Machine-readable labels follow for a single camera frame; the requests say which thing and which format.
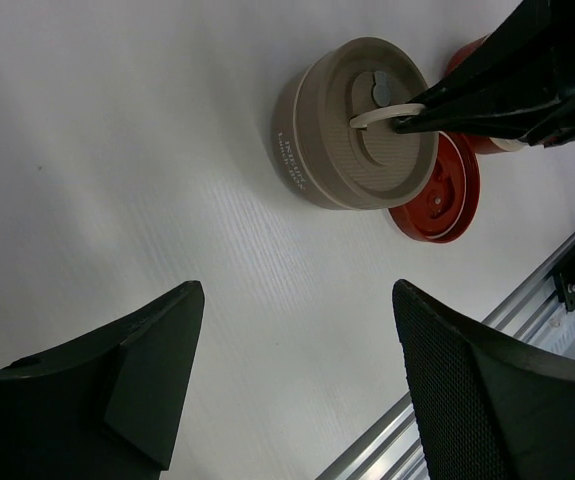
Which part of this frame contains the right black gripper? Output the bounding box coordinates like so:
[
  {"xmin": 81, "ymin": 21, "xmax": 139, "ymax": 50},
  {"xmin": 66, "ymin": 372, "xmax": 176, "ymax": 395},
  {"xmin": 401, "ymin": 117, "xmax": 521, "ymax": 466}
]
[{"xmin": 392, "ymin": 1, "xmax": 575, "ymax": 147}]

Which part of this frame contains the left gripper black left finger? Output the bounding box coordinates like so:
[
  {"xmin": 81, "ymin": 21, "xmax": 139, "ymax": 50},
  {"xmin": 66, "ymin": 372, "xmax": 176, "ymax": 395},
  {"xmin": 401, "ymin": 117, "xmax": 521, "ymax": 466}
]
[{"xmin": 0, "ymin": 281, "xmax": 203, "ymax": 479}]

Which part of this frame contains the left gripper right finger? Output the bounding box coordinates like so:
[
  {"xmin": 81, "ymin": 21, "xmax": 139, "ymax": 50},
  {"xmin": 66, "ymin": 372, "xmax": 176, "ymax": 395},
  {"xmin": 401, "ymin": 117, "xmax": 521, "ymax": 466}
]
[{"xmin": 392, "ymin": 280, "xmax": 575, "ymax": 479}]

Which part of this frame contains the red round lid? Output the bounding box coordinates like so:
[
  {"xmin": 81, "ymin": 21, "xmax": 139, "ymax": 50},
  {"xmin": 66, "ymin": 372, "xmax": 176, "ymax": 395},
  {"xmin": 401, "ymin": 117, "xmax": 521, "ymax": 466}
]
[{"xmin": 389, "ymin": 132, "xmax": 481, "ymax": 244}]

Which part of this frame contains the grey round lid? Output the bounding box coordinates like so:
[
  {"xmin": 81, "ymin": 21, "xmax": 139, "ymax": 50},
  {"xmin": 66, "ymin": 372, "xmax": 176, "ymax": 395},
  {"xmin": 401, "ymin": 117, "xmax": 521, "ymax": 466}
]
[{"xmin": 320, "ymin": 37, "xmax": 438, "ymax": 210}]

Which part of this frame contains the aluminium rail frame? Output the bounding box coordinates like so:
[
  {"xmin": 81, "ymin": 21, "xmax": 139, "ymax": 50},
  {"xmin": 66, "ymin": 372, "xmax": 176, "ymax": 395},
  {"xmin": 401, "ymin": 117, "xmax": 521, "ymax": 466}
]
[{"xmin": 323, "ymin": 233, "xmax": 575, "ymax": 479}]

